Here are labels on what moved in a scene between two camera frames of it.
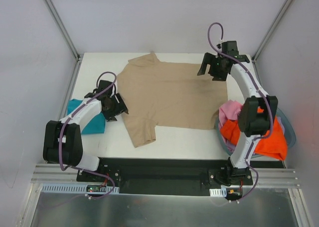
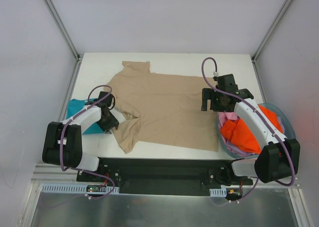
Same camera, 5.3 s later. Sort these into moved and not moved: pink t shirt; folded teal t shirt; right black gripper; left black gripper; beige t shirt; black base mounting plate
Moved: beige t shirt; right black gripper; left black gripper
Not moved: pink t shirt; black base mounting plate; folded teal t shirt
